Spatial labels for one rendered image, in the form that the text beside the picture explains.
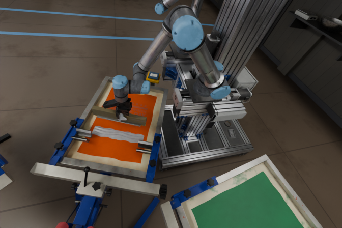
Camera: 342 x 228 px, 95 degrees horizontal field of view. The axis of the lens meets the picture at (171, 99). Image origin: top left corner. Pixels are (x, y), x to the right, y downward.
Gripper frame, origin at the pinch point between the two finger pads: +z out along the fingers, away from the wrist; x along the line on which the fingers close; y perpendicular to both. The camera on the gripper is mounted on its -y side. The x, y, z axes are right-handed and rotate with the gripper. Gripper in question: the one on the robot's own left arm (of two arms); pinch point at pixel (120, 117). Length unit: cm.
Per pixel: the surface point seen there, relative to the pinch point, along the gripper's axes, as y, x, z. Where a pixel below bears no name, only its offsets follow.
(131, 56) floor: -58, 222, 109
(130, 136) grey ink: 8.5, -6.1, 13.0
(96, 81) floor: -91, 129, 109
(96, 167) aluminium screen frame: -4.4, -31.1, 10.1
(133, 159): 15.0, -21.2, 13.7
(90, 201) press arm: 0.9, -48.1, 5.0
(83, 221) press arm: 2, -56, 5
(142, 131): 15.4, 0.5, 13.7
